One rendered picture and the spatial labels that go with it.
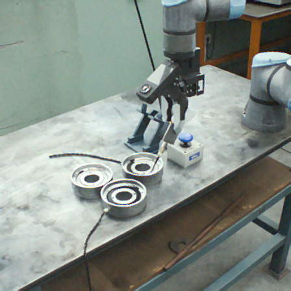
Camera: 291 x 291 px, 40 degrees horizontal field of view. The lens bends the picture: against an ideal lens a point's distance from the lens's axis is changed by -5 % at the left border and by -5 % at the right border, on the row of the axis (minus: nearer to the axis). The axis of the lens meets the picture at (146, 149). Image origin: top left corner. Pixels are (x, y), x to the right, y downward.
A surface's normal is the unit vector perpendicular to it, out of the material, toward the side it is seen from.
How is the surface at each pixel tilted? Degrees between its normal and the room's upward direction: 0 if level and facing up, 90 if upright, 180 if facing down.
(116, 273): 0
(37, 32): 90
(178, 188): 0
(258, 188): 0
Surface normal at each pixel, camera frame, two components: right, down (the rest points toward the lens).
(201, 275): -0.02, -0.85
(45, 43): 0.64, 0.40
